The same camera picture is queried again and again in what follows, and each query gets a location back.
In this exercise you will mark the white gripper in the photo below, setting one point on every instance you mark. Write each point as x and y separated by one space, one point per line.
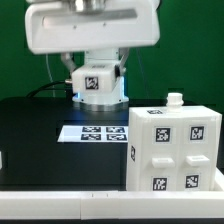
54 27

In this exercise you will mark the white cabinet top block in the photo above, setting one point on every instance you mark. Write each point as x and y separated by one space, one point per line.
96 78

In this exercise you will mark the long white door panel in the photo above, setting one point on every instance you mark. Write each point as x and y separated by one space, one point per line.
159 154

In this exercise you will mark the white cabinet body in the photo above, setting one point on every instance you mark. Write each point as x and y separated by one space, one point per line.
137 117

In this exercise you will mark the short white door panel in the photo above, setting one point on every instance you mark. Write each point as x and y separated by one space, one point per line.
198 154

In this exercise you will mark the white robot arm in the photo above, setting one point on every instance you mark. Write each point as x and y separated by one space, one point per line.
97 101

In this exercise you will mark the white marker base sheet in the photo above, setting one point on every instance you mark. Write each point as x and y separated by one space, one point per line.
101 134

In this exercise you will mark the white threaded knob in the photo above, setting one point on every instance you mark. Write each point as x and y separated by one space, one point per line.
174 102

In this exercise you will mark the white front fence bar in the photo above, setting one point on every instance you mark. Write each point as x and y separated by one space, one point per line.
111 205

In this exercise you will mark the white fence bar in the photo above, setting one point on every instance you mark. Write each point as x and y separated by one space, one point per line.
219 181
111 205

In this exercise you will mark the white right fence bar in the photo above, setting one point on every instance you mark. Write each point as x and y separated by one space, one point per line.
219 181

